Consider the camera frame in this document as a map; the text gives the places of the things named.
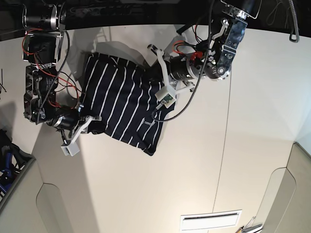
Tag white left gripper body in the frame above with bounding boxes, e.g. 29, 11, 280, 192
148, 44, 196, 96

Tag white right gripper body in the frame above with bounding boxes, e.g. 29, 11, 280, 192
62, 116, 102, 146

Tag navy white striped T-shirt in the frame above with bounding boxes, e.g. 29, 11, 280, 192
80, 52, 174, 156

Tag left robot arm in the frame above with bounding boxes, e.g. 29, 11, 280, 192
148, 0, 260, 101

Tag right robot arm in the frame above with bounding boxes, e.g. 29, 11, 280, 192
21, 0, 95, 146

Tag grey tool at bottom edge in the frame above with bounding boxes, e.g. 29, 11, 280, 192
237, 216, 263, 233

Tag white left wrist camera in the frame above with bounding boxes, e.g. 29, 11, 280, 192
155, 86, 176, 108

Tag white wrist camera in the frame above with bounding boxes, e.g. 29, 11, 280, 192
155, 86, 176, 108
61, 142, 80, 156

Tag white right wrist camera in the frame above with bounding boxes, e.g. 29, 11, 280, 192
61, 142, 80, 156

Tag black cable ties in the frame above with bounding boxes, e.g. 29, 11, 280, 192
0, 69, 7, 93

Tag white coiled cable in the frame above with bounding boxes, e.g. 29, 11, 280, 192
266, 1, 292, 31

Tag grey corrugated hose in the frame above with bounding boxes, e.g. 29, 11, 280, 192
288, 0, 301, 43

